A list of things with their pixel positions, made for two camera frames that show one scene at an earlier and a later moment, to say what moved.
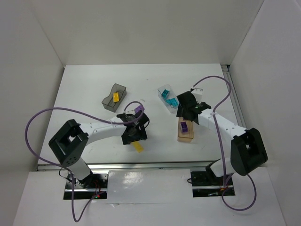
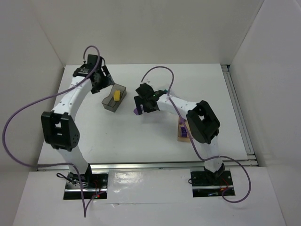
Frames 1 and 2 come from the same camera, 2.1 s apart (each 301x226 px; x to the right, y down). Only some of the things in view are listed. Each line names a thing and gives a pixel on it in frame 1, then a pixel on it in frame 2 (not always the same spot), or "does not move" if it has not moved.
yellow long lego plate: [138, 147] to [116, 95]
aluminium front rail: [172, 165] does not move
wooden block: [186, 130] does not move
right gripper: [186, 113] to [142, 103]
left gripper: [134, 137] to [104, 76]
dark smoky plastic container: [118, 93] does not move
